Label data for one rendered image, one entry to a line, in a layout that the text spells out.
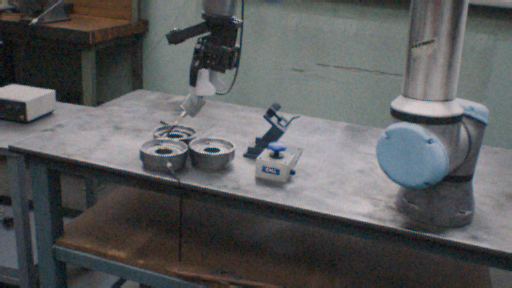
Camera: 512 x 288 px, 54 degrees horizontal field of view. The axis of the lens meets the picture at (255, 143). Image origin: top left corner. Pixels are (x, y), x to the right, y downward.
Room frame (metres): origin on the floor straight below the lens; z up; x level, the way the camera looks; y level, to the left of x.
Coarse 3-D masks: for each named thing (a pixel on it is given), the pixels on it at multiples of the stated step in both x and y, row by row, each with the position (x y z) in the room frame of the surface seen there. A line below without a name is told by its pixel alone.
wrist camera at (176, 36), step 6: (198, 24) 1.12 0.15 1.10; (204, 24) 1.11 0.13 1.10; (174, 30) 1.15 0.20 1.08; (180, 30) 1.13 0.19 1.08; (186, 30) 1.13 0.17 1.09; (192, 30) 1.12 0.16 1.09; (198, 30) 1.12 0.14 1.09; (204, 30) 1.11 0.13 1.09; (168, 36) 1.14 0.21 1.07; (174, 36) 1.14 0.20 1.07; (180, 36) 1.13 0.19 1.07; (186, 36) 1.13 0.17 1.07; (192, 36) 1.12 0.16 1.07; (168, 42) 1.15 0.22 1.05; (174, 42) 1.14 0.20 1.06; (180, 42) 1.15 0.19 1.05
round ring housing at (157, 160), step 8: (144, 144) 1.06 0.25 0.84; (152, 144) 1.08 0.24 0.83; (160, 144) 1.09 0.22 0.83; (168, 144) 1.09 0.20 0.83; (176, 144) 1.09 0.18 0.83; (184, 144) 1.07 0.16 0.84; (144, 152) 1.00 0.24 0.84; (152, 152) 1.03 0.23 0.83; (160, 152) 1.06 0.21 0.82; (168, 152) 1.06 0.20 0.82; (184, 152) 1.03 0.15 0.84; (144, 160) 1.00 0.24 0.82; (152, 160) 0.99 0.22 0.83; (160, 160) 0.99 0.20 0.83; (168, 160) 1.00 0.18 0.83; (176, 160) 1.00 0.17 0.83; (184, 160) 1.03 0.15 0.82; (152, 168) 1.00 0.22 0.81; (160, 168) 1.00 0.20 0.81; (168, 168) 1.00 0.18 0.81; (176, 168) 1.01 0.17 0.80
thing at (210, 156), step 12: (192, 144) 1.09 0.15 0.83; (204, 144) 1.12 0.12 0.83; (216, 144) 1.12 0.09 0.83; (228, 144) 1.11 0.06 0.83; (192, 156) 1.04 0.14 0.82; (204, 156) 1.02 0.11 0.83; (216, 156) 1.03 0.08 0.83; (228, 156) 1.04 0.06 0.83; (204, 168) 1.03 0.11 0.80; (216, 168) 1.03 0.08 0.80
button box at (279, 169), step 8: (264, 152) 1.05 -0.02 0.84; (272, 152) 1.04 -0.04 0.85; (280, 152) 1.05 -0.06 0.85; (288, 152) 1.06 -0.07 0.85; (256, 160) 1.01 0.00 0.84; (264, 160) 1.00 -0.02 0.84; (272, 160) 1.00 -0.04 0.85; (280, 160) 1.01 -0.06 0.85; (288, 160) 1.01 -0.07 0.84; (256, 168) 1.01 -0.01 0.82; (264, 168) 1.00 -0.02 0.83; (272, 168) 1.00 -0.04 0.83; (280, 168) 0.99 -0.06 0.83; (288, 168) 1.00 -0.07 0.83; (256, 176) 1.01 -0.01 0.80; (264, 176) 1.00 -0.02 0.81; (272, 176) 1.00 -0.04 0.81; (280, 176) 0.99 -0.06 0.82; (288, 176) 1.00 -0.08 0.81
